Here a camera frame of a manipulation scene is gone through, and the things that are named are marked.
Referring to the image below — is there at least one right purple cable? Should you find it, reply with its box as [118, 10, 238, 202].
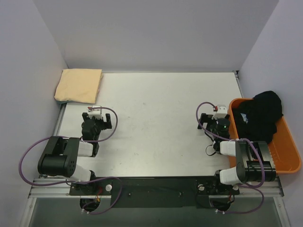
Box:
[196, 102, 265, 215]

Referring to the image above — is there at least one aluminium frame rail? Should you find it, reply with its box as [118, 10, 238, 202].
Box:
[28, 177, 285, 199]

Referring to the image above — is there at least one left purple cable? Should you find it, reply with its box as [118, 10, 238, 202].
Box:
[18, 106, 123, 215]

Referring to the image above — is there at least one black graphic t shirt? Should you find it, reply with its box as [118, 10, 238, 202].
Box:
[232, 91, 283, 144]

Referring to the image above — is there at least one orange plastic bin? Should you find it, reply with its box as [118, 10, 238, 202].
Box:
[228, 98, 302, 175]

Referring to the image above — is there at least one purple cable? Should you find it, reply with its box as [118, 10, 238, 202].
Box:
[18, 106, 123, 215]
[196, 102, 265, 215]

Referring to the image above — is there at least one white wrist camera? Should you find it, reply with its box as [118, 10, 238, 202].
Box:
[87, 105, 103, 120]
[212, 105, 228, 119]

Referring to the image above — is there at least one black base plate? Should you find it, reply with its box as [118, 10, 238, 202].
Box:
[70, 176, 240, 211]

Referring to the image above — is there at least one folded cream t shirt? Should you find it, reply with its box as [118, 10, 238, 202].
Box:
[54, 69, 103, 104]

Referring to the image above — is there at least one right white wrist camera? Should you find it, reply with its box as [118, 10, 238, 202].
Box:
[212, 105, 228, 119]

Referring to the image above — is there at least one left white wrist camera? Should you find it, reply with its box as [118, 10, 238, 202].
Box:
[87, 105, 103, 120]

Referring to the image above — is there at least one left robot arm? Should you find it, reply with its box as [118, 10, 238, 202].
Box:
[37, 110, 112, 195]

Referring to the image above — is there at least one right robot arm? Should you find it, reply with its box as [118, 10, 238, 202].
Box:
[197, 113, 276, 193]

